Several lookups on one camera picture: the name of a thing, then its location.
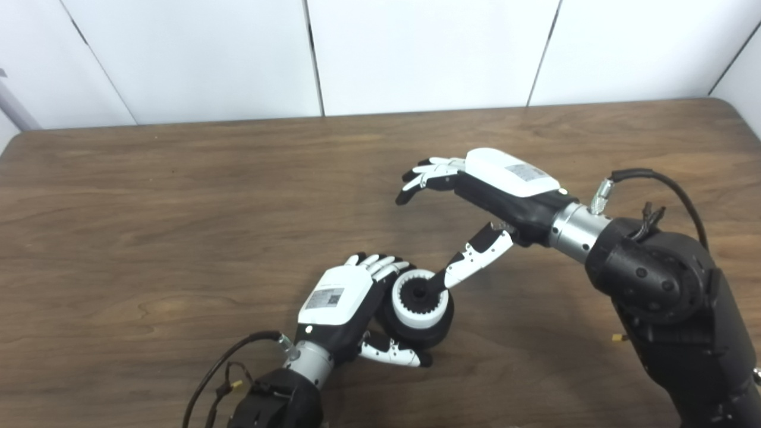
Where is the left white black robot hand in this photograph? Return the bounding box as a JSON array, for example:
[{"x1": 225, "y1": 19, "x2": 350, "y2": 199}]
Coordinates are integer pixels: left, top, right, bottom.
[{"x1": 295, "y1": 253, "x2": 433, "y2": 368}]

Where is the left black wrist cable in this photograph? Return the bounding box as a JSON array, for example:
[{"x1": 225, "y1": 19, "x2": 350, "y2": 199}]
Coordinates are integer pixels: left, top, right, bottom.
[{"x1": 181, "y1": 331, "x2": 295, "y2": 428}]

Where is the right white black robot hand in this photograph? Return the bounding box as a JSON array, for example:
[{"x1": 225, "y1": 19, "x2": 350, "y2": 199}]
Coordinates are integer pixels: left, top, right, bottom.
[{"x1": 395, "y1": 147, "x2": 578, "y2": 298}]

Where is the round black stepped part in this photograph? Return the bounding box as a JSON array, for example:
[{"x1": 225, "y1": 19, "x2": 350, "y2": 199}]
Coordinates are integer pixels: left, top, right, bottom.
[{"x1": 375, "y1": 269, "x2": 455, "y2": 350}]

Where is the grey wall corner post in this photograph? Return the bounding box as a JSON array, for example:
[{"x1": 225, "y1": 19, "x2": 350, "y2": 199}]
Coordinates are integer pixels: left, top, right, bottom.
[{"x1": 0, "y1": 68, "x2": 42, "y2": 131}]

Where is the white toothed ring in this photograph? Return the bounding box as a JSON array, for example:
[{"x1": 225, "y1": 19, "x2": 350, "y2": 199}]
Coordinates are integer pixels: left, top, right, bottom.
[{"x1": 389, "y1": 269, "x2": 450, "y2": 331}]

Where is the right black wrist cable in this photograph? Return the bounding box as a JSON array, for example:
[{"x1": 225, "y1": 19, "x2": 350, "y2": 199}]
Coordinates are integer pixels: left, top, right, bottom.
[{"x1": 589, "y1": 168, "x2": 711, "y2": 251}]

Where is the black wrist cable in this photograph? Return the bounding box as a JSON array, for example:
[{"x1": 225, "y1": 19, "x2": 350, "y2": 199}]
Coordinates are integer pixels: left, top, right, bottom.
[
  {"x1": 589, "y1": 168, "x2": 711, "y2": 251},
  {"x1": 181, "y1": 331, "x2": 295, "y2": 428}
]

